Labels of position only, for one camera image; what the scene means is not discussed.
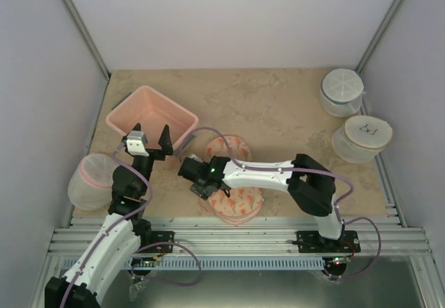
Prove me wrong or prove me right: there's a pink plastic bin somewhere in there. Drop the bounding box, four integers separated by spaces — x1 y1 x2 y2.
106 86 199 149

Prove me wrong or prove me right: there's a floral bra laundry bag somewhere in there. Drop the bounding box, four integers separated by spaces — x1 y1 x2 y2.
199 136 264 225

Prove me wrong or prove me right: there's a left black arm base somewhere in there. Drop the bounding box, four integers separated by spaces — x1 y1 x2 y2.
136 231 175 254

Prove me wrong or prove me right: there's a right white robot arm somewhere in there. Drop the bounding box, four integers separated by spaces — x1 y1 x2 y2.
178 154 345 252

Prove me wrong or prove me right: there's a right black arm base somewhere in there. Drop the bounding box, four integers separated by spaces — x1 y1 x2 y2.
292 230 361 254

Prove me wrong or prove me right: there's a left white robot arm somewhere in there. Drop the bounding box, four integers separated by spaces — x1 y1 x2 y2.
44 124 173 307

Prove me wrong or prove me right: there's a pink-trimmed cylindrical laundry bag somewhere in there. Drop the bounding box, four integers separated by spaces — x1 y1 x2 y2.
67 153 118 211

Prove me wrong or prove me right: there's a beige-trimmed cylindrical laundry bag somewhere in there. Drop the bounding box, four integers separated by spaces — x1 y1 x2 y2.
331 115 394 163

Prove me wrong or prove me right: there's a blue-trimmed cylindrical laundry bag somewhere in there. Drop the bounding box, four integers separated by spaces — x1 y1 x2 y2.
320 68 364 117

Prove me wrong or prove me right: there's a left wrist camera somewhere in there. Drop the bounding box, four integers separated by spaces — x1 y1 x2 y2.
124 130 149 157

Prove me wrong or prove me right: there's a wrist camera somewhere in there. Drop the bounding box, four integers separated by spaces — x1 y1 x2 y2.
124 130 149 157
177 156 204 183

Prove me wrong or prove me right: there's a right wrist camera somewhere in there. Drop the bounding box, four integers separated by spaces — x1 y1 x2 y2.
177 156 204 183

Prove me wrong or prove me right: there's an aluminium mounting rail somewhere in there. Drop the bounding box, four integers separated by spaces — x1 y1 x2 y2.
48 217 432 257

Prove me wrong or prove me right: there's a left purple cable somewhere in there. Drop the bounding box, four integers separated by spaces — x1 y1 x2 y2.
58 137 204 308

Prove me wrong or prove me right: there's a blue slotted cable duct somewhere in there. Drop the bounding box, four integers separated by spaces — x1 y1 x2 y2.
122 256 325 271

